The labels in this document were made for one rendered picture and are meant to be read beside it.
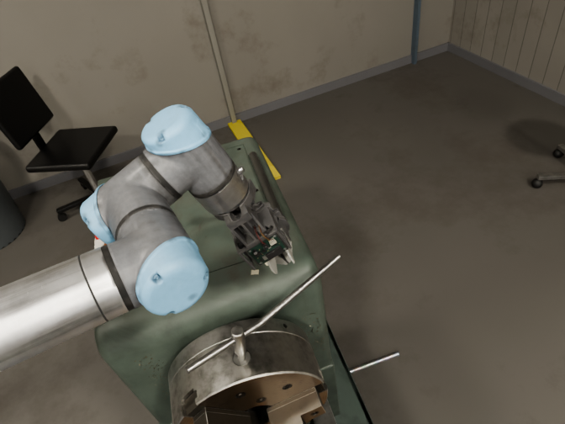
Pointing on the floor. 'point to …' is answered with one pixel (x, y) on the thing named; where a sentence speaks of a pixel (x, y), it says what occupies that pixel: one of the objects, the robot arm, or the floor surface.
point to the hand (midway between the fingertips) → (283, 256)
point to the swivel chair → (23, 109)
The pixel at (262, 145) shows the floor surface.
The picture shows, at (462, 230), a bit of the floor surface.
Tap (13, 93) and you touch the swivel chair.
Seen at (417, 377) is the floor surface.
